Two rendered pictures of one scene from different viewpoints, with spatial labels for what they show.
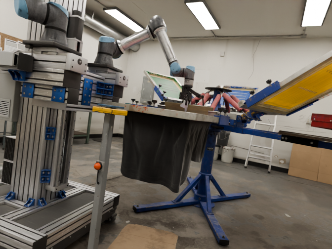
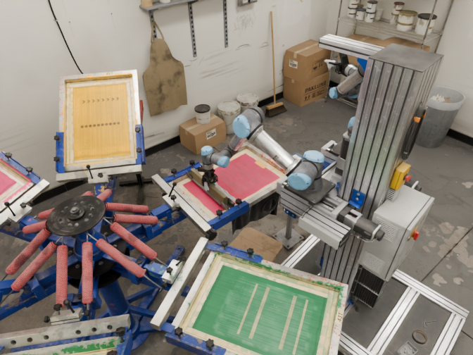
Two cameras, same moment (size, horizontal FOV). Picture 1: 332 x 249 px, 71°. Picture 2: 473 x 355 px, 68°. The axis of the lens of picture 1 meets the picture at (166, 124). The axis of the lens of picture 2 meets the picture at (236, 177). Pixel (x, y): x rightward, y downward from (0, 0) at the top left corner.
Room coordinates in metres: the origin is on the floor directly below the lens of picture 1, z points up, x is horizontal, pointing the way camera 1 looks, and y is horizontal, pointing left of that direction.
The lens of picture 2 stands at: (3.44, 0.84, 2.65)
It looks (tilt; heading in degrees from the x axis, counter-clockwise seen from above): 40 degrees down; 206
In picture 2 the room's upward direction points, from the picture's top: 2 degrees counter-clockwise
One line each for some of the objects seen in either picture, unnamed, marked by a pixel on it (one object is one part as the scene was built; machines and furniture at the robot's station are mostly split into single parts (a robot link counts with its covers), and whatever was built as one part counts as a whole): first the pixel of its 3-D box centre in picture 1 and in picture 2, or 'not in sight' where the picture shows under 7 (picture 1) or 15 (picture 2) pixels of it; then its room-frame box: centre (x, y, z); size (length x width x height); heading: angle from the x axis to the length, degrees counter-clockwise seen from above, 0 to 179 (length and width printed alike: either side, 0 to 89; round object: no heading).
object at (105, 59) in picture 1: (104, 60); (310, 178); (1.84, 0.55, 1.31); 0.15 x 0.15 x 0.10
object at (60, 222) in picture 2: (209, 145); (107, 282); (2.62, -0.52, 0.67); 0.39 x 0.39 x 1.35
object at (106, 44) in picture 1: (106, 45); (312, 163); (1.84, 0.55, 1.42); 0.13 x 0.12 x 0.14; 171
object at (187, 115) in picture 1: (175, 113); (231, 179); (1.67, -0.06, 0.97); 0.79 x 0.58 x 0.04; 154
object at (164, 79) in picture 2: not in sight; (162, 68); (0.32, -1.57, 1.06); 0.53 x 0.07 x 1.05; 154
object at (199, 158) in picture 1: (195, 152); not in sight; (1.53, -0.22, 0.74); 0.46 x 0.04 x 0.42; 154
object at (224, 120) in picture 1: (221, 119); (184, 174); (1.77, -0.41, 0.98); 0.30 x 0.05 x 0.07; 154
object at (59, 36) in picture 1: (55, 38); not in sight; (1.37, 0.71, 1.31); 0.15 x 0.15 x 0.10
